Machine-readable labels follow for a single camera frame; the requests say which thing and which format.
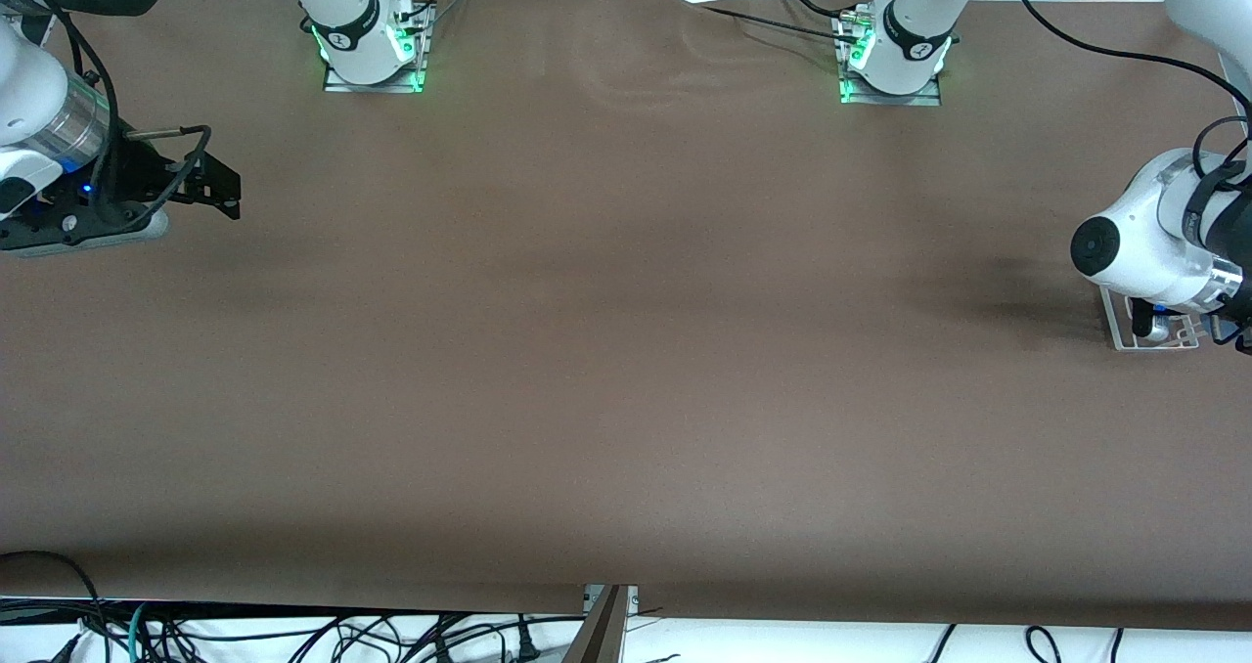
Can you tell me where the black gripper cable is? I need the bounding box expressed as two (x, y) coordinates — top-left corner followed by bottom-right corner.
(122, 123), (213, 216)

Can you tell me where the thick black cable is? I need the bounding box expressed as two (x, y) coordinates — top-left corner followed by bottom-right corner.
(29, 0), (123, 245)
(1006, 0), (1252, 195)

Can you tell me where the white wire cup rack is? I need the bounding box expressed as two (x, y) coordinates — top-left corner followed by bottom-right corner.
(1098, 285), (1202, 353)

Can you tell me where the thin black cable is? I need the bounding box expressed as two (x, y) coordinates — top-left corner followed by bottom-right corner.
(776, 0), (864, 21)
(680, 0), (862, 44)

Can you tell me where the aluminium table frame profile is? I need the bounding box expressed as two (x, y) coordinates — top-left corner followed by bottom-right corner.
(562, 585), (640, 663)

